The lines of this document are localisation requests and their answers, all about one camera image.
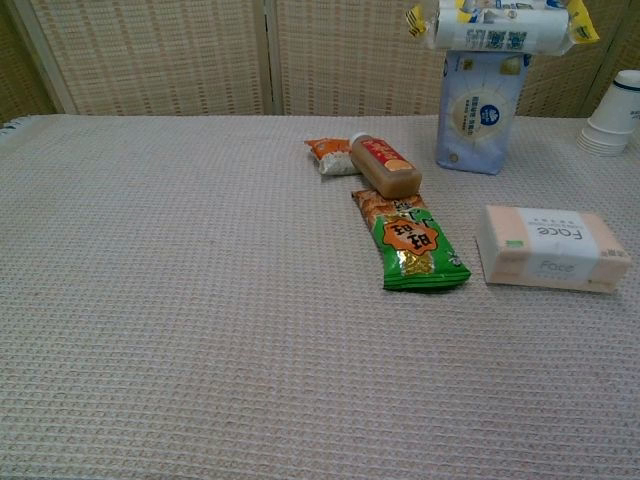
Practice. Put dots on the brown drink bottle red label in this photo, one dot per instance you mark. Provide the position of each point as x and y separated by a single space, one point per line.
385 165

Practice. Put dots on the orange and white snack packet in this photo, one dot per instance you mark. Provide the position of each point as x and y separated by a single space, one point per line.
330 155

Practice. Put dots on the green rice cracker snack packet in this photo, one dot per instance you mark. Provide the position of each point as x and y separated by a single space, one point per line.
412 245

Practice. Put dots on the white roll pack yellow ends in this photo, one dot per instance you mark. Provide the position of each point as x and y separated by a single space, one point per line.
500 30

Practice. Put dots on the beige woven tablecloth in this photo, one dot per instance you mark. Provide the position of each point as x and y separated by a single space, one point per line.
200 300

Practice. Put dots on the woven bamboo folding screen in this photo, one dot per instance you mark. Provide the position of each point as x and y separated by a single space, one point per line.
150 55

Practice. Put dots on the white Face tissue pack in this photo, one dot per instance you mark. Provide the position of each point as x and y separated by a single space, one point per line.
550 235

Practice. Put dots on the light blue tissue pack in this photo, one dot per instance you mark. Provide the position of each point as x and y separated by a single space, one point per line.
475 115

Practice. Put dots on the stack of white paper cups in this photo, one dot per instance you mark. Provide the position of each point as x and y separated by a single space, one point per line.
612 120

